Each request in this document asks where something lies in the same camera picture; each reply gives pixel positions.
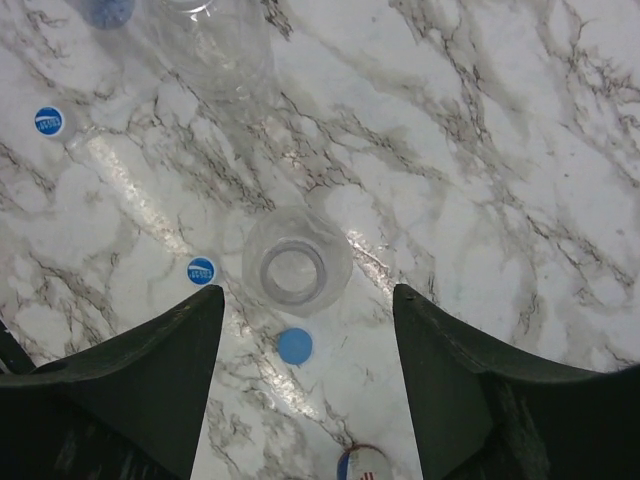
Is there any small clear plastic bottle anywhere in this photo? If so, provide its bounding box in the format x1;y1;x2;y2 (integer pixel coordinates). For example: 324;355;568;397
242;206;353;318

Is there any red bull can front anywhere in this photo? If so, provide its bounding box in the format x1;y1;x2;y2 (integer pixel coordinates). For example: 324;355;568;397
336;445;393;480

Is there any large clear plastic bottle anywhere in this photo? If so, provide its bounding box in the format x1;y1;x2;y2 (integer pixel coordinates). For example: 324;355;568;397
142;1;276;124

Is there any white cap blue label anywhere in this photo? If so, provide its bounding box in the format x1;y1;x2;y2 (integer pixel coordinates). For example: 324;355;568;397
186;256;218;286

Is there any blue tinted plastic bottle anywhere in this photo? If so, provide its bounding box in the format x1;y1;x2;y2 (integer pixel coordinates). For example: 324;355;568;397
81;0;135;30

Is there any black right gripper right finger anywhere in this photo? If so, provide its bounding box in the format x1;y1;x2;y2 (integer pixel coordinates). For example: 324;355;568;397
393;284;639;479

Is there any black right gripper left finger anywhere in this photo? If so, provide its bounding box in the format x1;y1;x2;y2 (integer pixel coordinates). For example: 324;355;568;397
1;285;224;479

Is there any plain blue bottle cap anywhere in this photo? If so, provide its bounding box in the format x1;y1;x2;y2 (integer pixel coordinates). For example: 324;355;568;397
277;328;313;366

